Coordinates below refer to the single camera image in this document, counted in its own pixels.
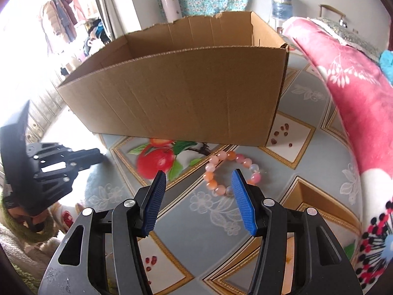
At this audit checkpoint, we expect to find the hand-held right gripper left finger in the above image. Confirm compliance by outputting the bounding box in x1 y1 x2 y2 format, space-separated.
38 170 167 295

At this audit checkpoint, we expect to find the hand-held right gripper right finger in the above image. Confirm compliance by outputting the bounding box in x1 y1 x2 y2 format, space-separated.
230 168 358 295

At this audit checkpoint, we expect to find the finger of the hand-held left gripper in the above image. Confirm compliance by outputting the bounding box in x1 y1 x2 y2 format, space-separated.
73 148 104 170

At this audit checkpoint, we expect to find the pink orange bead bracelet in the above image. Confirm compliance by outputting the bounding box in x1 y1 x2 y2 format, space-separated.
203 150 262 198

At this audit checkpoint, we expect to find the large cardboard box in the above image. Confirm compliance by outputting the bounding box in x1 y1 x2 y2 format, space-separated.
57 11 290 147

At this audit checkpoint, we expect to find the green fluffy cloth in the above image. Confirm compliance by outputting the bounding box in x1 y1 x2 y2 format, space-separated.
0 187 62 243

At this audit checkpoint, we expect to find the white fluffy garment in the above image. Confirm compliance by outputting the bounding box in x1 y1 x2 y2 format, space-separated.
0 230 62 283

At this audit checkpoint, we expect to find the pile of clothes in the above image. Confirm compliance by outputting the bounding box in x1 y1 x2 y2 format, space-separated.
83 18 112 57

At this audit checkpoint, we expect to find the row of hanging clothes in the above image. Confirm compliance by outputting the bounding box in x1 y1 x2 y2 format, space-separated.
38 0 89 56

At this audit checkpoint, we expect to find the grey curtain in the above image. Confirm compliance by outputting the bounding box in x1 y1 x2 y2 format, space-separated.
89 0 139 40

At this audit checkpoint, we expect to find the pink floral blanket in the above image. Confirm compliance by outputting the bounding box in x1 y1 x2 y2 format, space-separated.
282 17 393 292

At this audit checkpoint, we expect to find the pink rolled mat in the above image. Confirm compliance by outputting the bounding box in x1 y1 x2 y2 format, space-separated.
160 0 182 23

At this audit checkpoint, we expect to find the white water dispenser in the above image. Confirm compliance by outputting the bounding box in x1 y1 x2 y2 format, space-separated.
270 18 287 34

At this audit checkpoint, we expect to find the blue blanket on bed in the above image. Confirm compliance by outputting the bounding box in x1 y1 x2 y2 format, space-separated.
379 49 393 87

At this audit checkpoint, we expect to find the silver sequin pillow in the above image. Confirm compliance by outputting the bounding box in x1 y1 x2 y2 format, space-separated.
310 17 383 57

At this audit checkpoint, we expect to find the blue water jug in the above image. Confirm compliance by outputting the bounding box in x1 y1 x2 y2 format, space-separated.
270 0 293 20

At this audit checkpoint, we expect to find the brown handle frame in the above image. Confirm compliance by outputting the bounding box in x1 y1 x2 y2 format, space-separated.
319 4 344 22

